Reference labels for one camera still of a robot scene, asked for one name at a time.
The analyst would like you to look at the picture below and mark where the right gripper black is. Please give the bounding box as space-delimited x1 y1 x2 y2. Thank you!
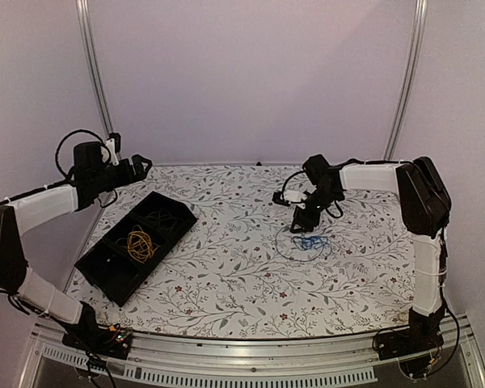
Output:
289 187 340 234

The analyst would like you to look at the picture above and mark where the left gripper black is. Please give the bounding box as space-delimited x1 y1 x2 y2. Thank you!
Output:
93 154 154 193

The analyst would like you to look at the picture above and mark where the dark grey cable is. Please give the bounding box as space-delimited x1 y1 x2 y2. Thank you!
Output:
274 226 333 263

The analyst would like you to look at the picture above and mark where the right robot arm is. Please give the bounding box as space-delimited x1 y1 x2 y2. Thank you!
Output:
272 154 452 352

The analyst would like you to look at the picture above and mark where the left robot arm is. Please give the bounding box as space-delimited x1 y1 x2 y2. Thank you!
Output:
0 129 152 351

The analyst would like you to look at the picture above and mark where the floral table mat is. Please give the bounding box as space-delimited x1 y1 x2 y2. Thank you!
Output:
64 163 441 339

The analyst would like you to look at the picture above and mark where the black compartment tray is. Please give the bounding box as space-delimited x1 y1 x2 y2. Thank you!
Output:
75 192 197 307

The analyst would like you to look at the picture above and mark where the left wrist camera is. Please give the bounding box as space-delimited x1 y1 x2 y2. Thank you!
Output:
101 133 121 166

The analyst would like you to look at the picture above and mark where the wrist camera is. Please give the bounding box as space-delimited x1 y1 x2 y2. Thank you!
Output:
101 133 121 166
272 190 309 209

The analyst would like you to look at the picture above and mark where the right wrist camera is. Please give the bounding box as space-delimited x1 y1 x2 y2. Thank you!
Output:
272 190 309 209

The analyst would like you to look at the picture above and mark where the left aluminium corner post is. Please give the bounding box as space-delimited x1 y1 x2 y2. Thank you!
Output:
75 0 114 135

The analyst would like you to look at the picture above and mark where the aluminium corner post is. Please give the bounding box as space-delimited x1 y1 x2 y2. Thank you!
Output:
75 0 114 135
383 0 428 160

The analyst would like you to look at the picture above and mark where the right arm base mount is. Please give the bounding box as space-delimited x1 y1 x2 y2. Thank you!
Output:
372 327 444 361

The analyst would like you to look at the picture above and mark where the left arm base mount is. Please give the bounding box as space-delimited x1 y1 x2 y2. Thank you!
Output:
62 323 133 360

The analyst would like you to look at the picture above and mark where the right aluminium corner post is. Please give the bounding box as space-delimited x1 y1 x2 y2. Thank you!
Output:
383 0 428 160

